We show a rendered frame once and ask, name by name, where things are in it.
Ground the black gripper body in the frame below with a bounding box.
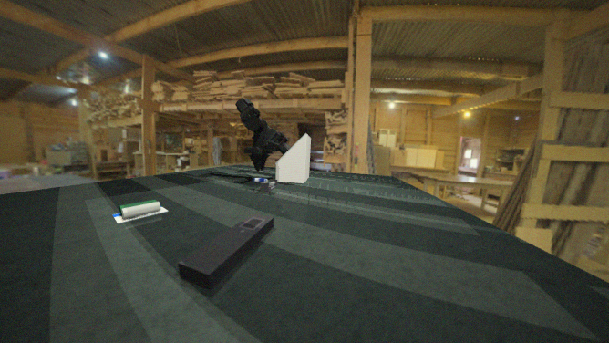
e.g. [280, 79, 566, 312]
[244, 134, 273, 155]

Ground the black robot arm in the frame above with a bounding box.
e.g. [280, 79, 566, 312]
[235, 98, 291, 155]

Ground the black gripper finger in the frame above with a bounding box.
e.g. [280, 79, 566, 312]
[261, 154, 270, 170]
[248, 154, 263, 172]

